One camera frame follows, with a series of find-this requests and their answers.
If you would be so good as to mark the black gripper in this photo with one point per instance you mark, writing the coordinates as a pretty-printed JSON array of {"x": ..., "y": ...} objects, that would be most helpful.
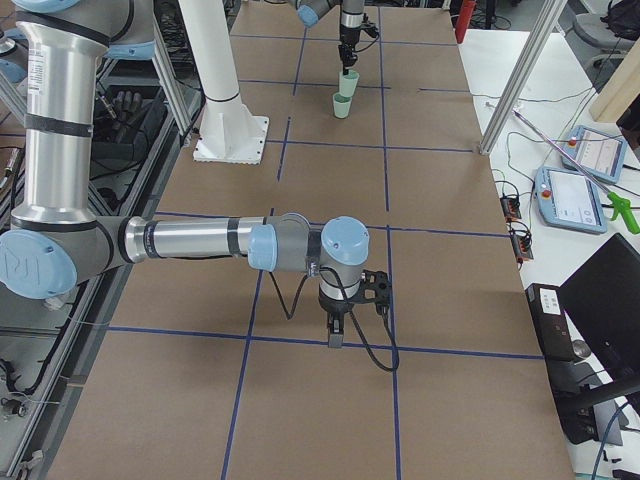
[
  {"x": 347, "y": 35},
  {"x": 334, "y": 307}
]

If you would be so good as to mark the green cup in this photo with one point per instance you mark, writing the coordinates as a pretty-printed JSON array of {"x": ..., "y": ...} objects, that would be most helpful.
[
  {"x": 341, "y": 105},
  {"x": 348, "y": 83}
]

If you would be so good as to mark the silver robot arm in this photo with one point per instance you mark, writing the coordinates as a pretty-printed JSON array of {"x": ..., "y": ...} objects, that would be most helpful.
[
  {"x": 55, "y": 242},
  {"x": 352, "y": 19}
]

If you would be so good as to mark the red cylinder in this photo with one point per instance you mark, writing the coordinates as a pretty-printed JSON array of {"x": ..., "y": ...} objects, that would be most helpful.
[{"x": 463, "y": 21}]

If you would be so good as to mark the lower orange relay module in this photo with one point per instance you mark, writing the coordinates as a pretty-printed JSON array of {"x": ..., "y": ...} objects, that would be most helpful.
[{"x": 522, "y": 246}]

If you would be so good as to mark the orange relay module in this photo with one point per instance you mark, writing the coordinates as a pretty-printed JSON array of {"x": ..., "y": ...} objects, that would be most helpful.
[
  {"x": 522, "y": 246},
  {"x": 511, "y": 208}
]

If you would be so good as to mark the upper orange relay module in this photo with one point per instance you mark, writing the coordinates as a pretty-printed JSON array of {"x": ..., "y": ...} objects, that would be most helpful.
[{"x": 511, "y": 208}]

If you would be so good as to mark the black desktop box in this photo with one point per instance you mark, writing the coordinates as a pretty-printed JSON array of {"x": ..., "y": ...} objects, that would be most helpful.
[{"x": 550, "y": 322}]

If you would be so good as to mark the near blue teach pendant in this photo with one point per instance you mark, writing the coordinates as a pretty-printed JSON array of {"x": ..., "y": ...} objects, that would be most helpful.
[{"x": 568, "y": 200}]

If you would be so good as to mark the blue teach pendant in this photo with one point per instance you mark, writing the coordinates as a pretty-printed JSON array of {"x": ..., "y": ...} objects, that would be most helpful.
[
  {"x": 601, "y": 153},
  {"x": 568, "y": 200}
]

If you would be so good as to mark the far blue teach pendant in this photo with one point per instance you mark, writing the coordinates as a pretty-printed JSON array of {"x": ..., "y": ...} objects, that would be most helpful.
[{"x": 601, "y": 153}]

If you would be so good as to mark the black monitor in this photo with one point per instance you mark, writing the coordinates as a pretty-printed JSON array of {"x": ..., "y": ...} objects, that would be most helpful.
[{"x": 601, "y": 298}]

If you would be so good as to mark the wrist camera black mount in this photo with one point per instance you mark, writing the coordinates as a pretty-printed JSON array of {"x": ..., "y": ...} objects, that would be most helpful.
[
  {"x": 370, "y": 28},
  {"x": 374, "y": 287}
]

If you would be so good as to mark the white pedestal column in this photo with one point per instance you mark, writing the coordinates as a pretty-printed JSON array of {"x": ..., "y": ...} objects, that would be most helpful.
[{"x": 228, "y": 131}]

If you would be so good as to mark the aluminium frame post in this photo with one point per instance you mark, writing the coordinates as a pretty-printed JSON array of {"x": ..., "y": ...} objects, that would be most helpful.
[{"x": 521, "y": 72}]

